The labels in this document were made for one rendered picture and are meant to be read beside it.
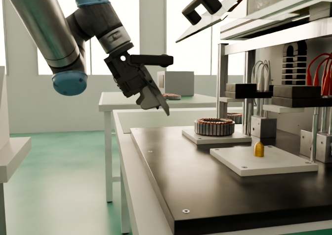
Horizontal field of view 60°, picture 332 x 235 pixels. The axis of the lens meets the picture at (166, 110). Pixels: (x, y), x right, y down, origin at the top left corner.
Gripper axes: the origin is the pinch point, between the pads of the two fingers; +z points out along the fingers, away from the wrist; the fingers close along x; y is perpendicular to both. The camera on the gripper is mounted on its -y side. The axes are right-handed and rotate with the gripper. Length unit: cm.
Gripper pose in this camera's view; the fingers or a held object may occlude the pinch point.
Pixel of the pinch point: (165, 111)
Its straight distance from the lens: 77.4
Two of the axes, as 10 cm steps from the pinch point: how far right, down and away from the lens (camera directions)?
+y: -8.5, 5.2, -1.2
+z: 4.9, 8.5, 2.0
